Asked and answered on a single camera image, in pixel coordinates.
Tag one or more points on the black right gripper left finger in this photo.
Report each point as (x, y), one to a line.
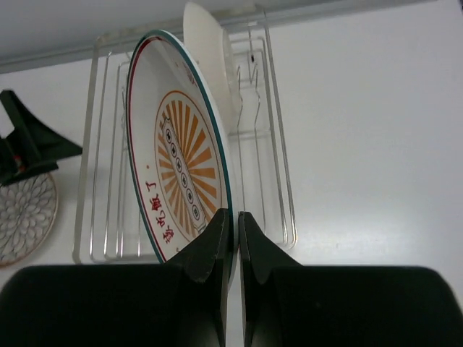
(179, 303)

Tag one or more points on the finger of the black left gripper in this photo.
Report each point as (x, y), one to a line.
(10, 176)
(31, 138)

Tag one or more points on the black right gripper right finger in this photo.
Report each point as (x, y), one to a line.
(285, 303)

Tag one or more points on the sunburst plate dark rim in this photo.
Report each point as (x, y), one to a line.
(179, 155)

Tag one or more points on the floral plate orange rim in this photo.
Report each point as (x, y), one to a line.
(28, 213)
(210, 45)

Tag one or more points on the chrome wire dish rack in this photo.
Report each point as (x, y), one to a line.
(108, 224)

